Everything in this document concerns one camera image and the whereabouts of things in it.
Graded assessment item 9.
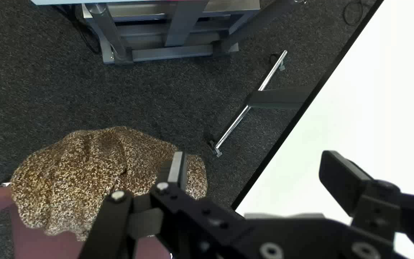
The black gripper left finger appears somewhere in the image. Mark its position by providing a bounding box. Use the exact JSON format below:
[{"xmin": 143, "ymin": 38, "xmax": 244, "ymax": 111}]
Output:
[{"xmin": 79, "ymin": 151, "xmax": 186, "ymax": 259}]

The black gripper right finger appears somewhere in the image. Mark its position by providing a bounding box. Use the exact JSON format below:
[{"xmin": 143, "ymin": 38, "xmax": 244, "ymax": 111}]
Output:
[{"xmin": 319, "ymin": 151, "xmax": 399, "ymax": 240}]

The brown speckled clothing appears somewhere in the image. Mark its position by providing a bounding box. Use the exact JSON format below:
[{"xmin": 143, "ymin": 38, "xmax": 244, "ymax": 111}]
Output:
[{"xmin": 10, "ymin": 125, "xmax": 209, "ymax": 243}]

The grey metal stand base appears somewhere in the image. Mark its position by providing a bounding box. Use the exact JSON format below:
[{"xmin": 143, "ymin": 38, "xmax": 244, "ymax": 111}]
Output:
[{"xmin": 31, "ymin": 0, "xmax": 261, "ymax": 65}]

